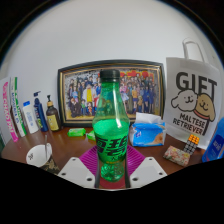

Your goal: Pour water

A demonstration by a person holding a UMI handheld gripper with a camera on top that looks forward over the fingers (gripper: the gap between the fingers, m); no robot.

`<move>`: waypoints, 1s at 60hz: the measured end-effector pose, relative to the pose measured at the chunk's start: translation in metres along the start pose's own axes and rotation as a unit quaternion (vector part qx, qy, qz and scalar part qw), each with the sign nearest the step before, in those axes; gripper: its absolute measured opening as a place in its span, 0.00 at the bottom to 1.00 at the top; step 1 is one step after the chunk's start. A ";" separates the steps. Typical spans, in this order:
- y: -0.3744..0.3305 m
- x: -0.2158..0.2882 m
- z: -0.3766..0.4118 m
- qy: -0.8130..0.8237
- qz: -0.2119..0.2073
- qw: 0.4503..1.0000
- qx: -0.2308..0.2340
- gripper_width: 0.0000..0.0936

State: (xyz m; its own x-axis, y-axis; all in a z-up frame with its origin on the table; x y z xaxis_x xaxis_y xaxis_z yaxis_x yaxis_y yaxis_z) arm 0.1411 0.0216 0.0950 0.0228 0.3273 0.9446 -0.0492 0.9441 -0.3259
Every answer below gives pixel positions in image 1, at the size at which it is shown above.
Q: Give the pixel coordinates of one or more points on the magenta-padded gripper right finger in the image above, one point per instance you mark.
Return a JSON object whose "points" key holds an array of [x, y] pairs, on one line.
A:
{"points": [[148, 171]]}

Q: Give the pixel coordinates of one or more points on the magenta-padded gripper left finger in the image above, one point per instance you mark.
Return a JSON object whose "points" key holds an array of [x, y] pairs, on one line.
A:
{"points": [[76, 171]]}

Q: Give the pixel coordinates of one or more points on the green plastic drink bottle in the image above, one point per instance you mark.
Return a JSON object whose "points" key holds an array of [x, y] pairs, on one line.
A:
{"points": [[111, 133]]}

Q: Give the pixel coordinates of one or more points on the small floral pouch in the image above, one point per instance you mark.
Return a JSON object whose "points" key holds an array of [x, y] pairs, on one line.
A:
{"points": [[176, 156]]}

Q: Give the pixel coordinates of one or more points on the blue tissue pack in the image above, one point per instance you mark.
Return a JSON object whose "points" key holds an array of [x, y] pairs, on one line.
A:
{"points": [[146, 133]]}

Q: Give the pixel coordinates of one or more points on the small green soap packet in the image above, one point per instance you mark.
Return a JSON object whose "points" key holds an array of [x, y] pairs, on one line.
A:
{"points": [[76, 132], [90, 135]]}

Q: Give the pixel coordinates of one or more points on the dark floral cup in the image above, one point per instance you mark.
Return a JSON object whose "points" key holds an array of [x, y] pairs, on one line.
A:
{"points": [[35, 156]]}

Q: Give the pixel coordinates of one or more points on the colourful puzzle cube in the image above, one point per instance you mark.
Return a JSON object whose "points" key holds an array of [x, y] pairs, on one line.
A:
{"points": [[192, 143]]}

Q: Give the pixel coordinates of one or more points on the amber pump bottle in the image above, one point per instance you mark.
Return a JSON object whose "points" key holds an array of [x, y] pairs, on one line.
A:
{"points": [[52, 118]]}

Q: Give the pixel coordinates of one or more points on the dark blue pump bottle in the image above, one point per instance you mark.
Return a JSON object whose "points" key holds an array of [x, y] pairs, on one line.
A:
{"points": [[40, 115]]}

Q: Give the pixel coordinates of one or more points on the white blue-capped lotion bottle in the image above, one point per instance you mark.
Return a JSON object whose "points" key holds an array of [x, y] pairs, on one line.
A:
{"points": [[30, 118]]}

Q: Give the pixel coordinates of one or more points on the blue box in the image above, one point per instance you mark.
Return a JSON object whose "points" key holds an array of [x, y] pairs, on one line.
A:
{"points": [[215, 143]]}

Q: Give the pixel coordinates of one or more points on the framed group picture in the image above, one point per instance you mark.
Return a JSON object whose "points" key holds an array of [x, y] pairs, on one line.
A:
{"points": [[80, 93]]}

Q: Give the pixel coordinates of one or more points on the white printed gift bag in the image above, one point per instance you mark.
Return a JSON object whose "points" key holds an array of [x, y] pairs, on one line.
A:
{"points": [[193, 100]]}

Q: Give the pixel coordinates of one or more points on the white green shuttlecock tube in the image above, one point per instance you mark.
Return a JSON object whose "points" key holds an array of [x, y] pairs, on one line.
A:
{"points": [[18, 106]]}

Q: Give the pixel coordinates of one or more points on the pink shuttlecock tube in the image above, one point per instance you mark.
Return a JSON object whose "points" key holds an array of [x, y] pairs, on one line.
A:
{"points": [[8, 113]]}

